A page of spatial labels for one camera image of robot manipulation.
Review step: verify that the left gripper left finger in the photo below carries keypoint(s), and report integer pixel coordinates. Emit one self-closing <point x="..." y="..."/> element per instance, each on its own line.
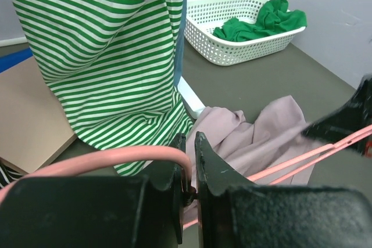
<point x="137" y="204"/>

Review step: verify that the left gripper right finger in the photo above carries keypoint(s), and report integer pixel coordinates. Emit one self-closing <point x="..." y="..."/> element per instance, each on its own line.
<point x="220" y="185"/>

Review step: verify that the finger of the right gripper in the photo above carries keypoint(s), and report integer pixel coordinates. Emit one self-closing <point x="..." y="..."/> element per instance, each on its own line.
<point x="354" y="115"/>

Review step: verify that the pink hanger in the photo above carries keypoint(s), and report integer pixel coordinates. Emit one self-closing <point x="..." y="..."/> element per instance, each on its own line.
<point x="116" y="156"/>

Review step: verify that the pink tank top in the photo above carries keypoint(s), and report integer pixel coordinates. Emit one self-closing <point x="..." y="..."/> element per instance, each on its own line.
<point x="273" y="138"/>

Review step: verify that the black white striped tank top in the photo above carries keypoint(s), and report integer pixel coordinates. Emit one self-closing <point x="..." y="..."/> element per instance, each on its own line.
<point x="8" y="175"/>

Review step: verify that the blue tank top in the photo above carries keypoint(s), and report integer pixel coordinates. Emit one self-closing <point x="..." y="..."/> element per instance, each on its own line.
<point x="178" y="57"/>

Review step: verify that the green white striped tank top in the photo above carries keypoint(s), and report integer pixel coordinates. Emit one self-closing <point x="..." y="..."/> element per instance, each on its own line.
<point x="110" y="63"/>

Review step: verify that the white clothes rack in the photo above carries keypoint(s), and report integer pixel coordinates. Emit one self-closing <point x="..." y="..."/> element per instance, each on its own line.
<point x="192" y="102"/>

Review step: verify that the green garment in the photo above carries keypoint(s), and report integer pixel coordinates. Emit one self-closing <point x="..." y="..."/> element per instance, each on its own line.
<point x="273" y="18"/>

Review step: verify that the brown cardboard sheet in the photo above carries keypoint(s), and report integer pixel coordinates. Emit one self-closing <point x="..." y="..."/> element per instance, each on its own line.
<point x="34" y="128"/>

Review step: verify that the white plastic basket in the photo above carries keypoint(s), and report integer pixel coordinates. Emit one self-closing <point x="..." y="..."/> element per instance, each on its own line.
<point x="203" y="16"/>

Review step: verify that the blue flat object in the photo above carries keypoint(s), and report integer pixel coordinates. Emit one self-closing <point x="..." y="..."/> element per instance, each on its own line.
<point x="13" y="59"/>

